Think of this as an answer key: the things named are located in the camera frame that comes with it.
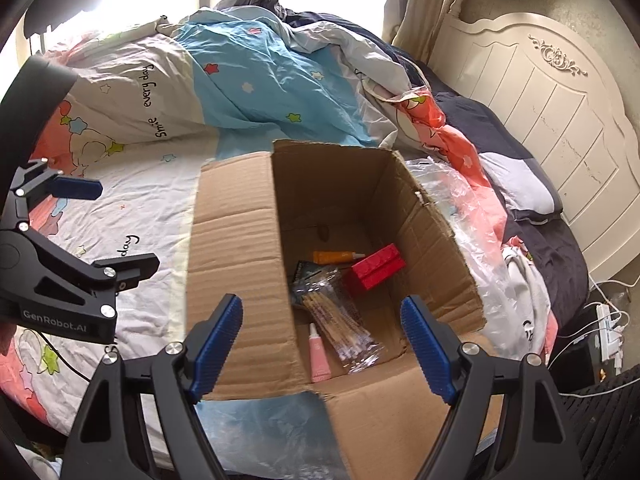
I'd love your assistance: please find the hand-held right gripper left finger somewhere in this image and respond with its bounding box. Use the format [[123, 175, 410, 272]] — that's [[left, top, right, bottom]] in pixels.
[[60, 293, 244, 480]]

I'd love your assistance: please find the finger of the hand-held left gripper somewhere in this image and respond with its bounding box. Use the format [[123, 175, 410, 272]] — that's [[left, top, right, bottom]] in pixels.
[[7, 157, 103, 233], [30, 230, 161, 318]]

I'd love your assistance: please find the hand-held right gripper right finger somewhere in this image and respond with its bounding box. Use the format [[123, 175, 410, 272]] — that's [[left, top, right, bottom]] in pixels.
[[400, 295, 586, 480]]

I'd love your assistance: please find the cotton swab packet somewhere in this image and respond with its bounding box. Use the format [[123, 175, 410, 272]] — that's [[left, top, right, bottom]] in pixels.
[[291, 267, 386, 376]]

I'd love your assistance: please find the red patterned box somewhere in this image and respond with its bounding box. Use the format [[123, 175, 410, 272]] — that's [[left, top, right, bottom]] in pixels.
[[348, 243, 406, 292]]

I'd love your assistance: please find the cardboard box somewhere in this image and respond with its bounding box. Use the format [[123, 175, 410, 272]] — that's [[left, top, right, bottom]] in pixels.
[[186, 139, 506, 480]]

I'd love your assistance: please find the pink tube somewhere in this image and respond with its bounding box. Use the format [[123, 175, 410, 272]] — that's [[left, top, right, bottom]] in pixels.
[[308, 322, 335, 383]]

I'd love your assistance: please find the blue tissue pack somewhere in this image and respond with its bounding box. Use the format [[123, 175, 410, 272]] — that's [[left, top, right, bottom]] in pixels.
[[291, 260, 326, 291]]

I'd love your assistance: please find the orange tube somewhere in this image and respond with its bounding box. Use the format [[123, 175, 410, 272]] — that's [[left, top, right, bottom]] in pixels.
[[313, 250, 370, 265]]

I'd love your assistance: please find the cartoon printed bed sheet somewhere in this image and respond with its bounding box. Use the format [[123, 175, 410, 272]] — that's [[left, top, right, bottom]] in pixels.
[[0, 95, 281, 466]]

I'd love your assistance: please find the clear plastic bag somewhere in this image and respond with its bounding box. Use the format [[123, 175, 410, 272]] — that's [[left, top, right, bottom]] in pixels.
[[192, 391, 351, 480], [405, 157, 516, 351]]

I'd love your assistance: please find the white power strip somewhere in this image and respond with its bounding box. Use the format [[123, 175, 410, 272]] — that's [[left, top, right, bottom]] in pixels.
[[595, 302, 626, 361]]

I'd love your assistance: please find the white navy pillow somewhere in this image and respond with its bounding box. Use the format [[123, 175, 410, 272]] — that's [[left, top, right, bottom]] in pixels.
[[480, 152, 563, 223]]

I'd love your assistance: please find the black ribbed cloth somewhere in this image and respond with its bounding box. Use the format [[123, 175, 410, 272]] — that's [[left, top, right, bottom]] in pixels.
[[500, 360, 640, 480]]

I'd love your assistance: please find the cream carved headboard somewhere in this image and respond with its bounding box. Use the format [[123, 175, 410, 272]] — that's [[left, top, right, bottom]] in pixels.
[[390, 0, 640, 286]]

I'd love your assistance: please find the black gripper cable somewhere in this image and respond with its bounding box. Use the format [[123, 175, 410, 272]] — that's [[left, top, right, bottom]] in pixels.
[[37, 332, 96, 381]]

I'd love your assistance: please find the white cable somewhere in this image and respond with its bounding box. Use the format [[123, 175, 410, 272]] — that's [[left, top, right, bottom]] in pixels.
[[557, 367, 638, 401]]

